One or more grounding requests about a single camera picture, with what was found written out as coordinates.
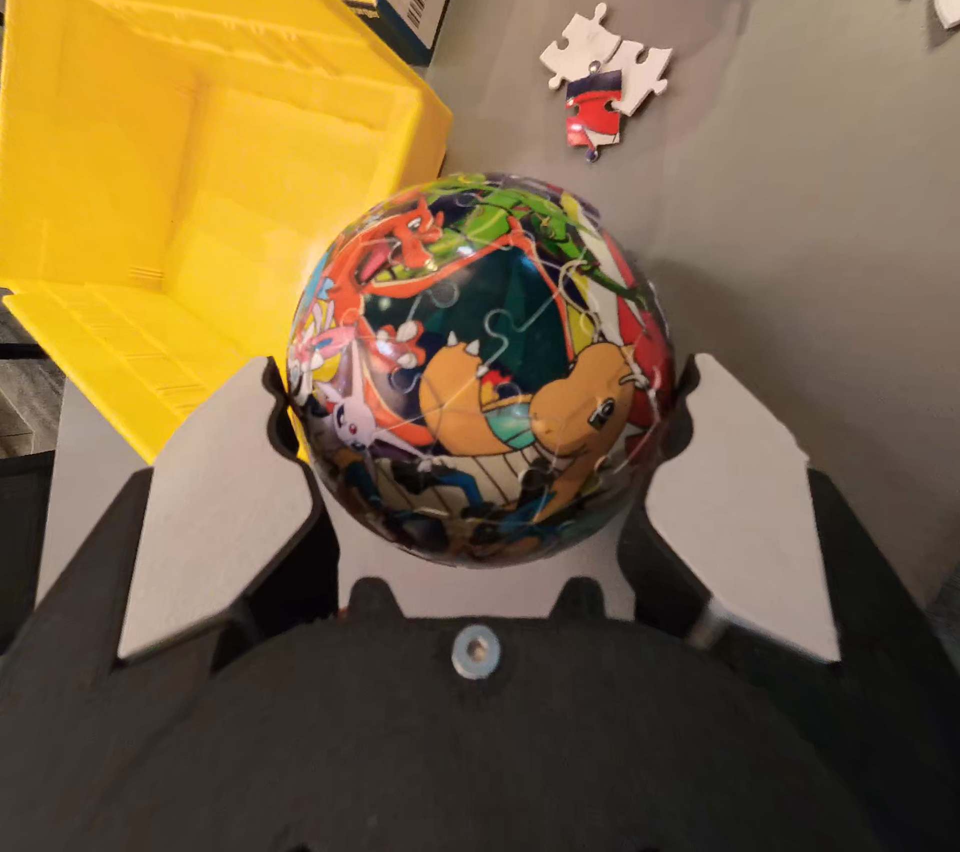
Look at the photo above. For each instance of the red printed puzzle piece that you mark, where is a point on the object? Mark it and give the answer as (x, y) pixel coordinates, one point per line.
(592, 113)

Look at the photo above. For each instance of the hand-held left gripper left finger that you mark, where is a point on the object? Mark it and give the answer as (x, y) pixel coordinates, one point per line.
(217, 507)

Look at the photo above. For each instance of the yellow plastic bin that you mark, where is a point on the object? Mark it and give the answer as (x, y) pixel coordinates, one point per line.
(187, 192)

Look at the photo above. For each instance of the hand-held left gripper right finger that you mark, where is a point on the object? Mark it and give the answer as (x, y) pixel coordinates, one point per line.
(742, 514)

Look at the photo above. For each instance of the colourful puzzle ball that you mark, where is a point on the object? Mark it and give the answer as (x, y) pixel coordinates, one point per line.
(480, 372)

